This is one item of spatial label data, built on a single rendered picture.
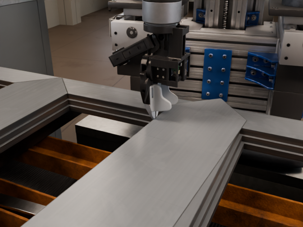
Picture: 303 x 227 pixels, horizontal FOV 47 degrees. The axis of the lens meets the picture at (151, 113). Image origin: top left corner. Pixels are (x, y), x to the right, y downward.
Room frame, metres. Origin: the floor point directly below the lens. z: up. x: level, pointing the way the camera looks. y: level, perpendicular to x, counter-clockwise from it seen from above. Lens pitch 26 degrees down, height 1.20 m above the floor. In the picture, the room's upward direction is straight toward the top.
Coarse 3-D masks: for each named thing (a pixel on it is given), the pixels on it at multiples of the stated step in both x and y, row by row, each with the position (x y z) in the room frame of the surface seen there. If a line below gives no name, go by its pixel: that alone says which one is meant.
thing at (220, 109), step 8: (176, 104) 0.76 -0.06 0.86; (184, 104) 0.76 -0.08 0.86; (192, 104) 0.76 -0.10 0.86; (200, 104) 0.76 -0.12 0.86; (208, 104) 0.76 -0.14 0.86; (216, 104) 0.76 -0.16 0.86; (224, 104) 0.76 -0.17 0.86; (216, 112) 0.71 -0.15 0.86; (224, 112) 0.71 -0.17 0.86; (232, 112) 0.71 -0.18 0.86
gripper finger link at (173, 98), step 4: (152, 84) 0.70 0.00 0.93; (160, 84) 0.71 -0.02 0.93; (164, 88) 0.70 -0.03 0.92; (168, 88) 0.70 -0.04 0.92; (164, 92) 0.70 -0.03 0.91; (168, 92) 0.70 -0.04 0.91; (164, 96) 0.70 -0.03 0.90; (168, 96) 0.70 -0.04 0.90; (172, 96) 0.69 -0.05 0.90; (176, 96) 0.69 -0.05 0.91; (172, 100) 0.69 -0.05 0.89; (176, 100) 0.69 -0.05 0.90; (172, 104) 0.69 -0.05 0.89; (156, 112) 0.70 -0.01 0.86; (156, 116) 0.70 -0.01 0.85
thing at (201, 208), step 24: (72, 96) 0.82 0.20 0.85; (24, 120) 0.69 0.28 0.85; (48, 120) 0.74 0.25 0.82; (120, 120) 0.75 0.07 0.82; (144, 120) 0.73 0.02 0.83; (0, 144) 0.62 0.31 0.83; (240, 144) 0.62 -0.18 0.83; (264, 144) 0.61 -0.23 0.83; (288, 144) 0.60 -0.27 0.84; (216, 168) 0.49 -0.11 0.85; (216, 192) 0.46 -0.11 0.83; (192, 216) 0.38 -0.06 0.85
